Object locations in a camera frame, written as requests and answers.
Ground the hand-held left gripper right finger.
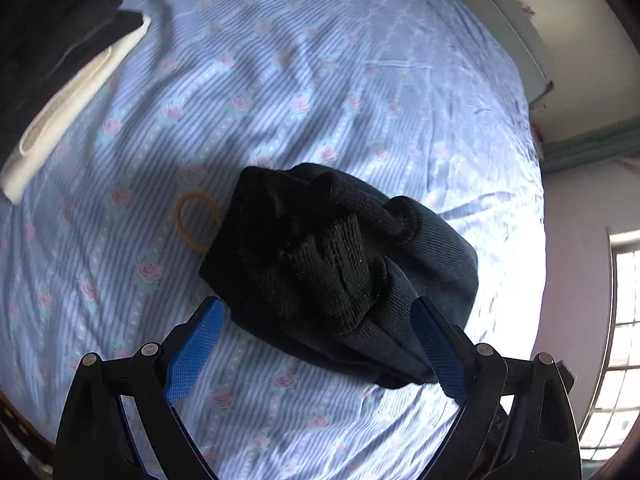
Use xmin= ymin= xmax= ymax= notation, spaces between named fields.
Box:
xmin=410 ymin=297 xmax=584 ymax=480

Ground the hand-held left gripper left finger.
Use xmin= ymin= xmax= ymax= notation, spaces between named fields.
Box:
xmin=52 ymin=296 xmax=227 ymax=480

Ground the black knit sweater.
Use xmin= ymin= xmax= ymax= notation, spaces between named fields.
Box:
xmin=199 ymin=162 xmax=480 ymax=389

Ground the black knit garment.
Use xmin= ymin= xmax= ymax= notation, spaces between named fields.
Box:
xmin=236 ymin=163 xmax=422 ymax=336

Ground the yellow rubber band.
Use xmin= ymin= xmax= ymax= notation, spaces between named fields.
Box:
xmin=173 ymin=191 xmax=224 ymax=254

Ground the barred window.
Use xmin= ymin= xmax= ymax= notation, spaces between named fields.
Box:
xmin=575 ymin=230 xmax=640 ymax=461

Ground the white folded cloth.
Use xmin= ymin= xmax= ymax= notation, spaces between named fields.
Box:
xmin=0 ymin=14 xmax=152 ymax=206

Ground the blue floral bed sheet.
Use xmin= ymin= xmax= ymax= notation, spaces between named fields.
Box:
xmin=0 ymin=0 xmax=546 ymax=480

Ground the pile of dark clothes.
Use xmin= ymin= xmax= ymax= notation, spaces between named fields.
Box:
xmin=0 ymin=0 xmax=143 ymax=158

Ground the brown wooden bed frame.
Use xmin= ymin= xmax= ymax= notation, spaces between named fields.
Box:
xmin=0 ymin=392 xmax=56 ymax=466

